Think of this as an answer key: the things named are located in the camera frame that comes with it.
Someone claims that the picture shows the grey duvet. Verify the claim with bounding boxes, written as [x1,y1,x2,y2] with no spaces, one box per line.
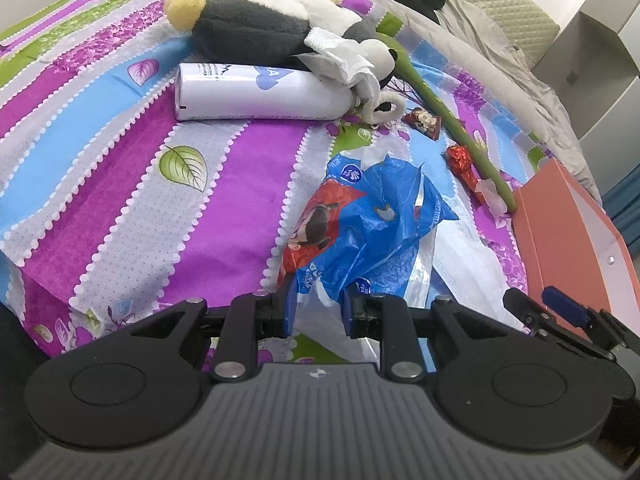
[372,0,602,203]

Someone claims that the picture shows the blue face mask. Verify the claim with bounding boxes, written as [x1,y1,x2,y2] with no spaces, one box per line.
[434,197,524,330]

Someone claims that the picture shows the red foil candy wrapper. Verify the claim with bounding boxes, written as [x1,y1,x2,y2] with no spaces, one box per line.
[445,144,487,205]

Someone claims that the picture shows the grey wardrobe cabinet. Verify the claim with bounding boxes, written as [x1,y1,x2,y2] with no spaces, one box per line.
[534,0,639,190]

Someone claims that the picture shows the pink cardboard box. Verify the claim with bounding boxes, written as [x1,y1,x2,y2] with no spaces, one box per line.
[512,160,639,333]

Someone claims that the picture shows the blue plastic snack bag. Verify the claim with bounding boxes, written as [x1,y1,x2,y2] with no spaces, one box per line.
[276,148,459,361]

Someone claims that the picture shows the small panda plush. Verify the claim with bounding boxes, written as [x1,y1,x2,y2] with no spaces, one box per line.
[297,27,406,125]

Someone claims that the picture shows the green plush massage stick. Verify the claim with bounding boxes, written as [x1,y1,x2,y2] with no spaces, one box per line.
[376,32,518,214]

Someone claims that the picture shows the grey white penguin plush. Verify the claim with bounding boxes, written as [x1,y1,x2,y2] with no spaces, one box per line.
[164,0,375,70]

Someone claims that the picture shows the striped colourful bed sheet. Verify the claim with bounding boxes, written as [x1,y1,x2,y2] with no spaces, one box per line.
[1,0,559,356]

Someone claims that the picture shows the blue curtain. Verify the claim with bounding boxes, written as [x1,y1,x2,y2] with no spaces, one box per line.
[603,167,640,255]

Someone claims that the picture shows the brown cartoon candy wrapper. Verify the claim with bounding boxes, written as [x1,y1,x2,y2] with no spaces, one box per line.
[402,107,442,141]

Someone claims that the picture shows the white spray bottle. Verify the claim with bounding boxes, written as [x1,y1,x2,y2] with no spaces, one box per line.
[175,63,355,122]

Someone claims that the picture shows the clear plastic wrapper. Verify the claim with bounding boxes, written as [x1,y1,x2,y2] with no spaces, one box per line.
[474,179,508,218]

